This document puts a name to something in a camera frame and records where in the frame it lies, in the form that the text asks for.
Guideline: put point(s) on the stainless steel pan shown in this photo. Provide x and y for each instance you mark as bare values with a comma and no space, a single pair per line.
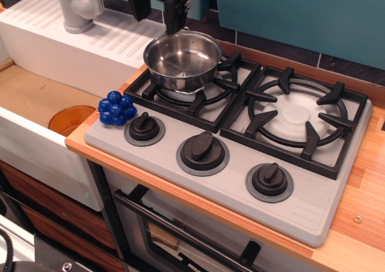
185,62

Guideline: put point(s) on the black left burner grate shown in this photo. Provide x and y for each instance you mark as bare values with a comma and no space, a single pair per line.
208,108

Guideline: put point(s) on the wooden drawer fronts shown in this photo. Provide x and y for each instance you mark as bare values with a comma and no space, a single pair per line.
70,225

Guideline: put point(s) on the black right burner grate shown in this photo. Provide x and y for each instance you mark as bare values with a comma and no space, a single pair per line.
312,125

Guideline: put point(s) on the black stove knob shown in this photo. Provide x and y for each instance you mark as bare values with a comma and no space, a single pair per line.
269,183
144,130
203,155

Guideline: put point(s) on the grey toy faucet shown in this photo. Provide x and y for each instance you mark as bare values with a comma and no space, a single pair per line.
79,14

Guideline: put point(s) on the grey toy stove top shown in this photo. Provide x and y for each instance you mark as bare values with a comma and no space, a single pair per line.
306,215

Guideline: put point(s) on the blue toy blueberry cluster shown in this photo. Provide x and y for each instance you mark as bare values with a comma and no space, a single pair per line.
116,109

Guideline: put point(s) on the black middle stove knob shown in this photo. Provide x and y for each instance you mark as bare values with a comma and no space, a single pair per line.
203,155

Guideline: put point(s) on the black left stove knob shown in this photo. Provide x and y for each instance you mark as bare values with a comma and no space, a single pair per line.
144,130

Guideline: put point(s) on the oven door with black handle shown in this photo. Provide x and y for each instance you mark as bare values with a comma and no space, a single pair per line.
173,237

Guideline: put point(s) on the black burner grate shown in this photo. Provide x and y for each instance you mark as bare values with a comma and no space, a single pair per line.
208,108
312,125

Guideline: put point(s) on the black right stove knob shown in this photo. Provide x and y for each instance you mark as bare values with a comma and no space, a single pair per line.
269,183

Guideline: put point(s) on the white toy sink unit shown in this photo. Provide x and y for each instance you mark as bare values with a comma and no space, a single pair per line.
45,69

